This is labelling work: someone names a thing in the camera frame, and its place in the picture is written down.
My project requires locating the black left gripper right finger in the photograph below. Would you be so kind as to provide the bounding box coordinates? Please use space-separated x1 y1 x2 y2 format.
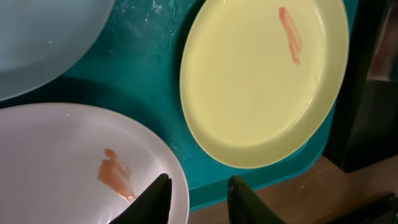
227 175 285 224

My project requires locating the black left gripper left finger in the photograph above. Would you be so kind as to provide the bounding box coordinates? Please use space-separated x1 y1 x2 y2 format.
109 174 172 224

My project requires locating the yellow plate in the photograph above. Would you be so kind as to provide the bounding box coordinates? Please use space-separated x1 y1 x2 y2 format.
180 0 349 169

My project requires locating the light blue plate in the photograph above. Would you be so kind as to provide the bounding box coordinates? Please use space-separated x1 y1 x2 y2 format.
1 0 114 100

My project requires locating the teal plastic tray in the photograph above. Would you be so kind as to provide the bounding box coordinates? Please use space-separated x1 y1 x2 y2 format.
0 0 358 212

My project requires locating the black water tray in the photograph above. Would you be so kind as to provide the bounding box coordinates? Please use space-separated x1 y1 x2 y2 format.
324 0 397 173

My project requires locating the white pink plate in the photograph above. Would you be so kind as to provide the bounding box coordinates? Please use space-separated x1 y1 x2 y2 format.
1 103 190 223

